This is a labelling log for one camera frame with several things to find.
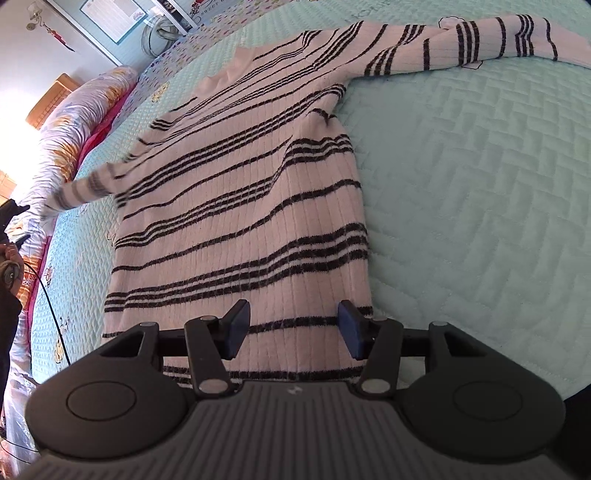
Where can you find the floral rolled duvet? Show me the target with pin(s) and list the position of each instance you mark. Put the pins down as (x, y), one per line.
(69, 124)

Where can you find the white black-striped knit sweater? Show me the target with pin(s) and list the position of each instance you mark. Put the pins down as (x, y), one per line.
(240, 207)

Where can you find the blue bordered wall chart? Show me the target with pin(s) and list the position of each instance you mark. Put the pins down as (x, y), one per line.
(111, 18)

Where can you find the wooden headboard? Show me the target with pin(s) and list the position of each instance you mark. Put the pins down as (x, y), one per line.
(51, 99)

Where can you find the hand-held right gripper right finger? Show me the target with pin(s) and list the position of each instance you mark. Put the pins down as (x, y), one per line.
(351, 332)

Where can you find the person's left hand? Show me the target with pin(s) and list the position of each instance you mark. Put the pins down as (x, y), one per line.
(10, 254)

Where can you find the sliding door wardrobe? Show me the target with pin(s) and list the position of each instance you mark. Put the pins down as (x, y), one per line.
(69, 27)

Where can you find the red hanging knot ornament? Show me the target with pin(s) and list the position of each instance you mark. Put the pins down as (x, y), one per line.
(57, 37)

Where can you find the mint bee print bedspread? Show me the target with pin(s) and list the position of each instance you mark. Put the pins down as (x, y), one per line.
(461, 184)

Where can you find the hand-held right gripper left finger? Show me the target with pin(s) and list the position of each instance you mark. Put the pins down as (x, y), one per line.
(238, 330)

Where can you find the wall lamp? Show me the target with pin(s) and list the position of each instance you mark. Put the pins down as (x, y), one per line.
(34, 16)

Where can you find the heart print bed sheet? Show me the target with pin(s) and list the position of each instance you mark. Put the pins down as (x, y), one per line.
(194, 46)

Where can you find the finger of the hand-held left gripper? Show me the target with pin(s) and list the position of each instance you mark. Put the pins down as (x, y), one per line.
(9, 212)
(21, 240)

